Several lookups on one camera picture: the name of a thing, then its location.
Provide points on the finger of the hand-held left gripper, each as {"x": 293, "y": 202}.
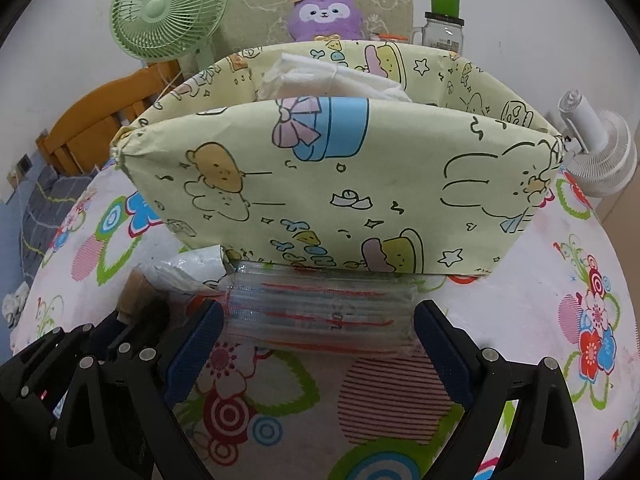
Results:
{"x": 147, "y": 322}

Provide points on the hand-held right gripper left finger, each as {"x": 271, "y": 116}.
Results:
{"x": 200, "y": 340}

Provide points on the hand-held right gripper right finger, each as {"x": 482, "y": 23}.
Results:
{"x": 440, "y": 350}

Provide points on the white plastic bag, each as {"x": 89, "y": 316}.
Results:
{"x": 185, "y": 270}

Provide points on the clear plastic packet red stripes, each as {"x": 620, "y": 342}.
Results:
{"x": 320, "y": 310}

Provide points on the cartoon printed fabric storage box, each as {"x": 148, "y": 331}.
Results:
{"x": 350, "y": 185}

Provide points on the white tissue pack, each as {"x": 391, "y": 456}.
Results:
{"x": 320, "y": 77}

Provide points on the brown paper piece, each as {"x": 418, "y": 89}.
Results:
{"x": 134, "y": 295}

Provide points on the floral tablecloth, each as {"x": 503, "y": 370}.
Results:
{"x": 525, "y": 310}

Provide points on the white crumpled cloth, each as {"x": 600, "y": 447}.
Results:
{"x": 15, "y": 305}

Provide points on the grey plaid pillow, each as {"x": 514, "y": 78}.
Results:
{"x": 50, "y": 210}

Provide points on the blue bed sheet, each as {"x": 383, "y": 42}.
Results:
{"x": 9, "y": 230}

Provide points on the wooden bed headboard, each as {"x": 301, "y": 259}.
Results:
{"x": 95, "y": 120}

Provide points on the white standing fan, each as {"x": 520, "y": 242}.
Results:
{"x": 600, "y": 155}

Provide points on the green desk fan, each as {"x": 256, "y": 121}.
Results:
{"x": 160, "y": 10}

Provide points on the glass jar mug green lid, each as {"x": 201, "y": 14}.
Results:
{"x": 442, "y": 35}

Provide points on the olive cartoon printed board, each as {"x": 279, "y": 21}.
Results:
{"x": 260, "y": 0}

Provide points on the purple plush toy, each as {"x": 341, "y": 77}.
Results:
{"x": 327, "y": 15}

